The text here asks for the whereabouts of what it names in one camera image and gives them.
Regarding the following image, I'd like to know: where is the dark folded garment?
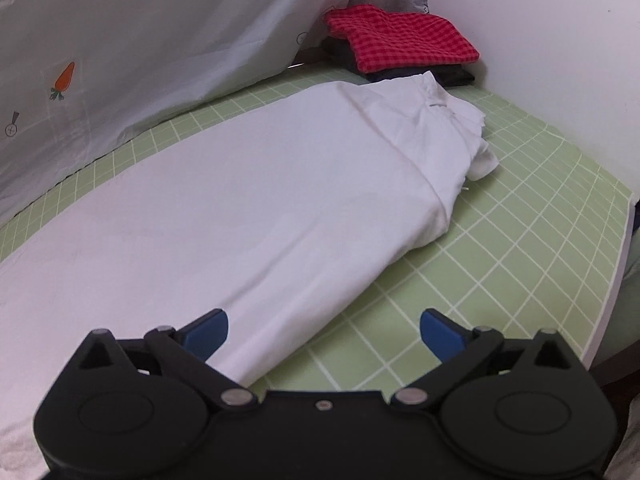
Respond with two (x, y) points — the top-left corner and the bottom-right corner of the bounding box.
(322, 36), (476, 87)

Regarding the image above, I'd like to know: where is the green grid mat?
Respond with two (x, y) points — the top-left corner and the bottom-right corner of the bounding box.
(0, 55), (632, 397)

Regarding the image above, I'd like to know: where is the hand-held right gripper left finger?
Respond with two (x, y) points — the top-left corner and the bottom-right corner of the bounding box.
(75, 308), (259, 414)

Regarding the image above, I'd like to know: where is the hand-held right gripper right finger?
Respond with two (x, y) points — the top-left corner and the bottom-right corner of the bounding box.
(390, 308), (577, 414)

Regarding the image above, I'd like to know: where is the white garment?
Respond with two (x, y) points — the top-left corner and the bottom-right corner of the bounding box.
(0, 71), (499, 480)

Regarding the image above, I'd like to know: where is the red checked garment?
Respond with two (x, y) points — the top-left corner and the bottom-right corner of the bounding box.
(323, 4), (480, 75)

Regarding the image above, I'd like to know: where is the carrot printed white sheet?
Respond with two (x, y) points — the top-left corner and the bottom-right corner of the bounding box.
(0, 0), (434, 223)

